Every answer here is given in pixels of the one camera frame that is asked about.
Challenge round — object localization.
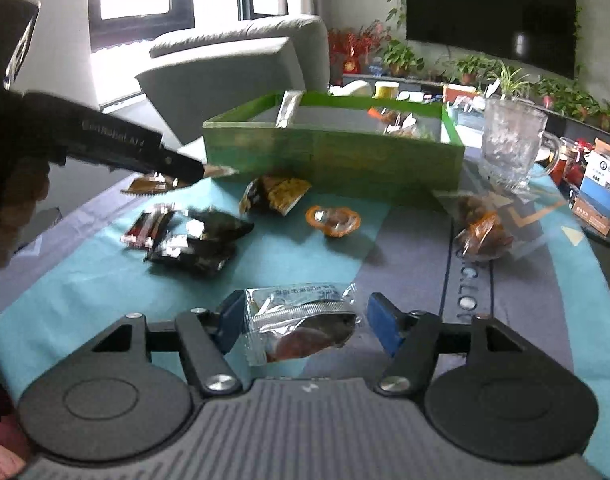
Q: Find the orange jelly cup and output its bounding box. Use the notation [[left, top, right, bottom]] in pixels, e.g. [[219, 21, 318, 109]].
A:
[[305, 204, 362, 237]]

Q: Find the grey sofa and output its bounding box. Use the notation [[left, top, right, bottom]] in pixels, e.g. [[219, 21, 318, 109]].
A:
[[135, 15, 331, 148]]

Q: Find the green potted plant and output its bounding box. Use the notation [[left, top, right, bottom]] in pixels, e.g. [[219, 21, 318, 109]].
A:
[[377, 40, 426, 77], [445, 55, 498, 86]]

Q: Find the orange label clear snack packet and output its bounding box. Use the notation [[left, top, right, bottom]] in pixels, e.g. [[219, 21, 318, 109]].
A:
[[432, 190, 546, 261]]

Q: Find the brown silver snack packet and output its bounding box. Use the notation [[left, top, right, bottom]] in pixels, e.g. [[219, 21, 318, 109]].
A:
[[120, 164, 241, 197]]

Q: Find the brown yellow snack packet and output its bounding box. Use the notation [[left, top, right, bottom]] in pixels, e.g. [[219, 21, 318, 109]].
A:
[[239, 175, 312, 217]]

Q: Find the row of potted plants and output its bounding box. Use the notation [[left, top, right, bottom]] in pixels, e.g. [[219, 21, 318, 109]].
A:
[[532, 75, 610, 133]]

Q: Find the white blue carton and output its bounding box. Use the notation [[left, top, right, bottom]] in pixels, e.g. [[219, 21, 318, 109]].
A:
[[577, 139, 610, 237]]

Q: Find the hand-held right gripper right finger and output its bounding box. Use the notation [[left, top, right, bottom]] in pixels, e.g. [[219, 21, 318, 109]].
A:
[[366, 292, 528, 396]]

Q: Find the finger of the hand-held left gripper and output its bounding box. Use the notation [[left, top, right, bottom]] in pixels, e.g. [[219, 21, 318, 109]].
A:
[[105, 145, 207, 184]]

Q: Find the black glossy snack packet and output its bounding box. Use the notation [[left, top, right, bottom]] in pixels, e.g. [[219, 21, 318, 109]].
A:
[[144, 232, 238, 277], [182, 207, 255, 248]]

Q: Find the black television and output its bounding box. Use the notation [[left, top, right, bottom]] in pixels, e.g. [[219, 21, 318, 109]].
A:
[[405, 0, 578, 80]]

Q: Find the red flower decoration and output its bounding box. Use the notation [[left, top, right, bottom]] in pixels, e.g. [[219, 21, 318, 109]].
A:
[[329, 22, 381, 76]]

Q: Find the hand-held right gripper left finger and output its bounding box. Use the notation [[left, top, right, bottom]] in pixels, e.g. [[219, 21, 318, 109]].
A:
[[88, 290, 246, 395]]

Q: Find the dark framed window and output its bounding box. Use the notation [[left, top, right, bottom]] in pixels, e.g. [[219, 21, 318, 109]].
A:
[[88, 0, 291, 111]]

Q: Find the glass teapot with red tea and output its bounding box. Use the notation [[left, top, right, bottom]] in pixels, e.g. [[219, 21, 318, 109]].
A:
[[550, 136, 590, 186]]

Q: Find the red white carton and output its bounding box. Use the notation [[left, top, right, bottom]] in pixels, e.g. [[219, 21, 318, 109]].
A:
[[442, 84, 486, 111]]

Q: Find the white plush cushion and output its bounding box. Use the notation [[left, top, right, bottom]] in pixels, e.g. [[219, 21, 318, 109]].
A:
[[330, 81, 373, 97]]

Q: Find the red black snack packet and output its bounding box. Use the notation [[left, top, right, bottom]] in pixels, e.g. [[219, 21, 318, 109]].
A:
[[121, 204, 178, 250]]

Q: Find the clear dark filling snack packet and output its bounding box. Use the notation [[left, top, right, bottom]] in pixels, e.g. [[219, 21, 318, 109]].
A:
[[245, 282, 363, 367]]

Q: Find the spider plant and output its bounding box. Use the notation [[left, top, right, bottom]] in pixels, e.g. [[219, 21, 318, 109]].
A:
[[487, 62, 533, 103]]

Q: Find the person's left hand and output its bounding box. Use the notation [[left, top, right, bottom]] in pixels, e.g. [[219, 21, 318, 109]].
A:
[[0, 159, 52, 268]]

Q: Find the orange white snack packet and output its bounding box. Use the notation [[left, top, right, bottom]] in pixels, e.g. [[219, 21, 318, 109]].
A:
[[367, 106, 438, 140]]

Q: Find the green cardboard box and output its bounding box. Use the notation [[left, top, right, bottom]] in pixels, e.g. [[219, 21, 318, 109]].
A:
[[201, 90, 466, 206]]

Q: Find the clear glass mug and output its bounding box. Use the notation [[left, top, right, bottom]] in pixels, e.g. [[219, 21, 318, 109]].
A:
[[480, 97, 560, 191]]

